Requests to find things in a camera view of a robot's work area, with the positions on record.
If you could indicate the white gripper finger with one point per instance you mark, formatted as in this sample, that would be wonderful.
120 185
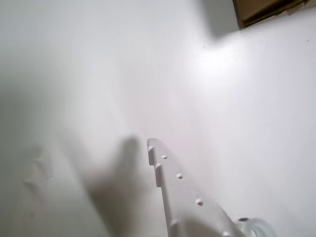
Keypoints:
27 214
182 197

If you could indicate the brown open cardboard box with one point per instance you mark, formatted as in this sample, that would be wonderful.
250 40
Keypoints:
259 10

